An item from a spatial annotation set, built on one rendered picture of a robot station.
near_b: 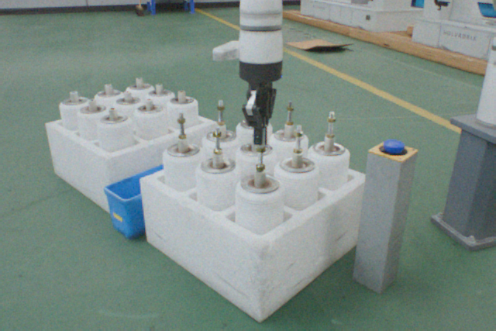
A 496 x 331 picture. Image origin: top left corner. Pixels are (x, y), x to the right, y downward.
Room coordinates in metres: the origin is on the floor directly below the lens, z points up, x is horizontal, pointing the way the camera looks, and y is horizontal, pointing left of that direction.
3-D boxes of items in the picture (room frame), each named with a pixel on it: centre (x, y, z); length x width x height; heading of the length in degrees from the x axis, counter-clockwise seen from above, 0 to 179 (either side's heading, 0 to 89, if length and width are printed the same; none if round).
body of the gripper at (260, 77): (0.73, -0.02, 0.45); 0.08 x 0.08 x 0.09
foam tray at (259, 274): (0.90, -0.02, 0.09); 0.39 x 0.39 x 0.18; 46
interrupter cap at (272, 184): (0.73, -0.02, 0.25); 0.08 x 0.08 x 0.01
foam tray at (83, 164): (1.28, 0.38, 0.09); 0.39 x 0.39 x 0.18; 46
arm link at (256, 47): (0.74, 0.00, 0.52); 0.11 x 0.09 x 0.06; 70
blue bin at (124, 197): (1.03, 0.24, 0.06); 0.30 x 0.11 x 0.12; 137
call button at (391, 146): (0.75, -0.28, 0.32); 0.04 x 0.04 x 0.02
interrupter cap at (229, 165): (0.82, 0.07, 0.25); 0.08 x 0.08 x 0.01
